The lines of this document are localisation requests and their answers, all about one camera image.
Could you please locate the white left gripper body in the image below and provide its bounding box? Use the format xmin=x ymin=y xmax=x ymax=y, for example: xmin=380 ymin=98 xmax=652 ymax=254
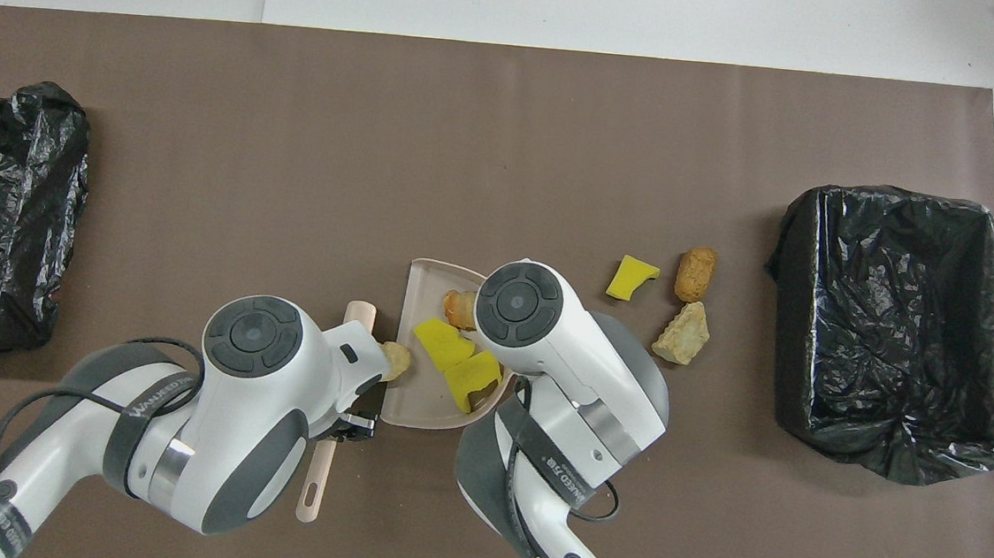
xmin=309 ymin=318 xmax=395 ymax=422

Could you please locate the beige bread chunk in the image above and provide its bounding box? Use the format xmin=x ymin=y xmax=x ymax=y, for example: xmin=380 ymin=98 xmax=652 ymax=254
xmin=376 ymin=340 xmax=415 ymax=385
xmin=650 ymin=298 xmax=715 ymax=368

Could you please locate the pink plastic dustpan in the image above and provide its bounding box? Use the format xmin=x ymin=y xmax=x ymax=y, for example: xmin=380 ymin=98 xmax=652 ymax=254
xmin=379 ymin=256 xmax=524 ymax=436

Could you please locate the yellow sponge piece green layer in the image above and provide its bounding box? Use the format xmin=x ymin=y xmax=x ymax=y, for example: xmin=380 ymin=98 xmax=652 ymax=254
xmin=440 ymin=348 xmax=505 ymax=417

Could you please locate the striped croissant piece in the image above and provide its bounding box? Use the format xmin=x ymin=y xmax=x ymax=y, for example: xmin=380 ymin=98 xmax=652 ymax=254
xmin=441 ymin=288 xmax=481 ymax=332

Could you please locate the brown bread roll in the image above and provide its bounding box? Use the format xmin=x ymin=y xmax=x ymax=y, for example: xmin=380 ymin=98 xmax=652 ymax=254
xmin=672 ymin=244 xmax=719 ymax=307

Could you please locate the bin with black bag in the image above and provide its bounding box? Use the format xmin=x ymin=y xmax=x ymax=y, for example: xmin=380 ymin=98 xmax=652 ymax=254
xmin=750 ymin=177 xmax=994 ymax=493
xmin=0 ymin=79 xmax=98 ymax=366

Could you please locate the brown paper table mat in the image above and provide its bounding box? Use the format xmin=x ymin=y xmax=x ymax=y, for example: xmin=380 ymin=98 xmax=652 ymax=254
xmin=0 ymin=4 xmax=994 ymax=558

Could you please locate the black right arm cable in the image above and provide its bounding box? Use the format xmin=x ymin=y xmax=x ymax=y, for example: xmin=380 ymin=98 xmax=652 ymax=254
xmin=497 ymin=378 xmax=772 ymax=558

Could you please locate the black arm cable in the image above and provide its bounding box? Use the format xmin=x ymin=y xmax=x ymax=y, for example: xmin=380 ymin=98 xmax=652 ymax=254
xmin=0 ymin=325 xmax=209 ymax=505
xmin=497 ymin=378 xmax=772 ymax=558

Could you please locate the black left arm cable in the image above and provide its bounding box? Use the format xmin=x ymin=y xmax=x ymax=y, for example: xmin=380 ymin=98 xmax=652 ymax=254
xmin=0 ymin=325 xmax=209 ymax=505

